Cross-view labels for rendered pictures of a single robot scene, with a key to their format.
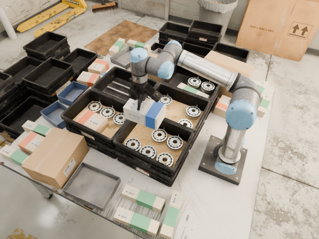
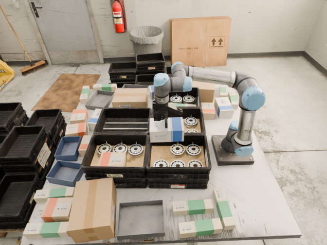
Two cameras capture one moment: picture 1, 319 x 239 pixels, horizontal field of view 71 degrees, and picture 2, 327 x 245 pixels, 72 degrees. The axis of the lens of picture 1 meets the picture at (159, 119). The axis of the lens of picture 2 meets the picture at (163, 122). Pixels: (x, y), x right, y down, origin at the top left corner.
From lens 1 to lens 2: 0.50 m
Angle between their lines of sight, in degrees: 18
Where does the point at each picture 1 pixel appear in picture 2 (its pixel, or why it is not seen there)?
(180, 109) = not seen: hidden behind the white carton
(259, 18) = (184, 41)
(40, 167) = (88, 222)
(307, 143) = (264, 122)
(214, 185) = (237, 171)
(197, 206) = (236, 193)
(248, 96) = (252, 82)
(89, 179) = (133, 215)
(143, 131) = (161, 152)
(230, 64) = not seen: hidden behind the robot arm
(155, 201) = (205, 203)
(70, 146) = (104, 191)
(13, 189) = not seen: outside the picture
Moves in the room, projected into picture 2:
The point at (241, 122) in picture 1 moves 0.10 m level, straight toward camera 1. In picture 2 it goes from (256, 103) to (261, 115)
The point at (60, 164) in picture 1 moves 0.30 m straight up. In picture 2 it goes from (107, 210) to (95, 179)
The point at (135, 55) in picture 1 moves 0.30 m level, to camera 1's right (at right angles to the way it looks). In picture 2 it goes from (161, 79) to (213, 66)
